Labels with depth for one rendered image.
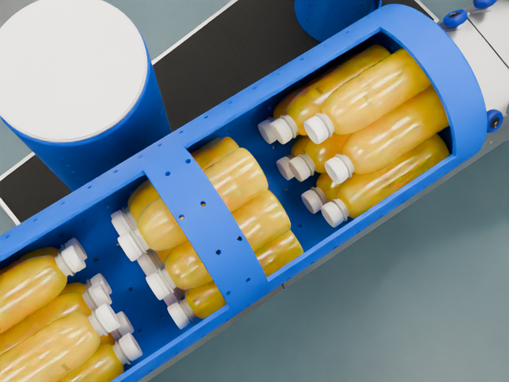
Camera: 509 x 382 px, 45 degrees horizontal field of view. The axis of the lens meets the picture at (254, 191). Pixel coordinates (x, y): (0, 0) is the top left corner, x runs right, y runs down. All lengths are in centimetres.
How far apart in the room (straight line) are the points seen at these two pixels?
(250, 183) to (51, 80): 44
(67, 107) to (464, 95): 64
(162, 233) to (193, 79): 127
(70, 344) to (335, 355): 128
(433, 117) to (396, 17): 16
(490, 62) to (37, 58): 85
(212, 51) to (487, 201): 106
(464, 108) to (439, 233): 126
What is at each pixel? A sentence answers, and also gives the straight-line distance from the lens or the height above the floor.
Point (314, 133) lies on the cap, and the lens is 90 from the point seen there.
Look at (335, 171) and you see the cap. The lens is 93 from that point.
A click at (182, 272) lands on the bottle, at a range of 88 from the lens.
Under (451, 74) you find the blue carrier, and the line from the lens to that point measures 93.
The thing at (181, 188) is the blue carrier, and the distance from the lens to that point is 82.
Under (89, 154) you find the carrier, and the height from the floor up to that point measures 96.
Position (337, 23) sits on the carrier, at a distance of 203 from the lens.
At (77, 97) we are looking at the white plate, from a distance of 111.
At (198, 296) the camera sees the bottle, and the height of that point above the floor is 110.
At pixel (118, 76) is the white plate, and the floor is 104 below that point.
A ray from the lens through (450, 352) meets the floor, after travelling 213.
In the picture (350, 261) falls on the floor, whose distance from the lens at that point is 208.
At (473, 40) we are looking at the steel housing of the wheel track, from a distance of 133.
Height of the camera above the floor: 202
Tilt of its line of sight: 75 degrees down
